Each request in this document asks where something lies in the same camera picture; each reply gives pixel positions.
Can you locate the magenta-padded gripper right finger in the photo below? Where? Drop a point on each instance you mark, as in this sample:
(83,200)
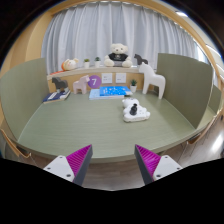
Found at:
(166,166)

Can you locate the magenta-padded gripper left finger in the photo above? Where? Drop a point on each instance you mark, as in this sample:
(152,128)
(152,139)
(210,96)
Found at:
(58,166)

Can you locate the small black charger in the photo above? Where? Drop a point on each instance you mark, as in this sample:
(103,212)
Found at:
(133,109)

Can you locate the white bear-shaped power strip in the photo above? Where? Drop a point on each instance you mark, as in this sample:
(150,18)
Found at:
(142,115)

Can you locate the dark book stack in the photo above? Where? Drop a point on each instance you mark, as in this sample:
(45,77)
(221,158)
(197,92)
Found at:
(55,96)

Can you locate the light blue book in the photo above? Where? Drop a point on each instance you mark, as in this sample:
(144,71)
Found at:
(93,94)

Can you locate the green desk partition panel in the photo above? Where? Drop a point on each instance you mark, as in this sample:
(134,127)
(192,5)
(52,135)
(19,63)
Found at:
(215,98)
(23,93)
(183,83)

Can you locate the dark grey horse figure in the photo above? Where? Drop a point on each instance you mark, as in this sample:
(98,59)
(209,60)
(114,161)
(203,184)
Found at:
(60,83)

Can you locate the pink horse figure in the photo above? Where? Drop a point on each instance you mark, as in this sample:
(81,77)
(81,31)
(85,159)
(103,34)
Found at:
(80,86)

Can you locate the small potted plant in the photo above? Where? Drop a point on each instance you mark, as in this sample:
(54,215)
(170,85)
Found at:
(97,63)
(86,64)
(133,88)

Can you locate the large white horse figure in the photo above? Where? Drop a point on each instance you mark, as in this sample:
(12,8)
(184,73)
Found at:
(151,78)

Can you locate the round purple sign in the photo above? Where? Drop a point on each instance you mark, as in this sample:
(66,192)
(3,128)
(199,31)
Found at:
(94,81)

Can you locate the round orange-white plush toy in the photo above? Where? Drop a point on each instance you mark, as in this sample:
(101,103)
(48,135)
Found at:
(69,64)

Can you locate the wooden window ledge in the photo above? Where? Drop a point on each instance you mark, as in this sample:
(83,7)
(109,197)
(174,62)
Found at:
(100,69)

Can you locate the black horse figure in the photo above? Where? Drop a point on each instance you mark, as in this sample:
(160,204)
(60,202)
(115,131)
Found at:
(138,59)

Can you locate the white teddy bear plush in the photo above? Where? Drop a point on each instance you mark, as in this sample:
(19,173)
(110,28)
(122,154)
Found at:
(118,50)

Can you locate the light grey curtain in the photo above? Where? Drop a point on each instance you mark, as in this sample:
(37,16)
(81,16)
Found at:
(86,30)

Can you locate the ceiling lights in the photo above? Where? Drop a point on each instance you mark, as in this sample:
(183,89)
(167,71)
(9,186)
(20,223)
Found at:
(181,14)

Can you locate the white wall socket plate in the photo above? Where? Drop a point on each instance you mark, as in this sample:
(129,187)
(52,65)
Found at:
(106,78)
(120,77)

